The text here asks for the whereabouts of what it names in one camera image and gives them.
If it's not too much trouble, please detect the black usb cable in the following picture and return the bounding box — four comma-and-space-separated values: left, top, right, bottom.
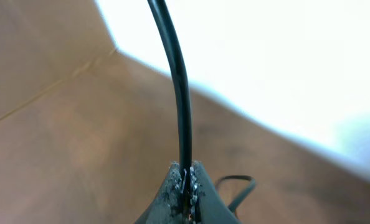
146, 0, 257, 215

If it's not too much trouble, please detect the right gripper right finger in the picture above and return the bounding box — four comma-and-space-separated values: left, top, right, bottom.
191, 161, 240, 224

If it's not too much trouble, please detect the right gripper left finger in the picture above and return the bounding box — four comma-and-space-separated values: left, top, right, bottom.
135, 162, 183, 224

